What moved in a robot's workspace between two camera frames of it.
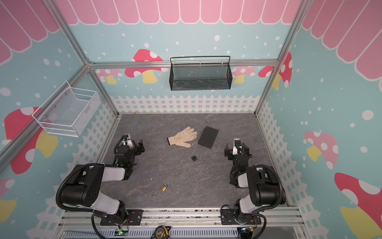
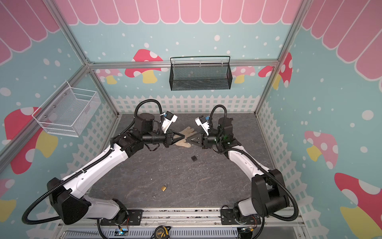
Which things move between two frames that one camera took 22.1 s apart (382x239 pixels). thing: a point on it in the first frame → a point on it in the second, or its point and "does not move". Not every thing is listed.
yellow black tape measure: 161,232 does not move
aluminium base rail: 199,217 does not move
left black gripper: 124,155 → 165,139
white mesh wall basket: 67,111 does not move
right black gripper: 230,150 → 201,140
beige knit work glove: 183,138 does not move
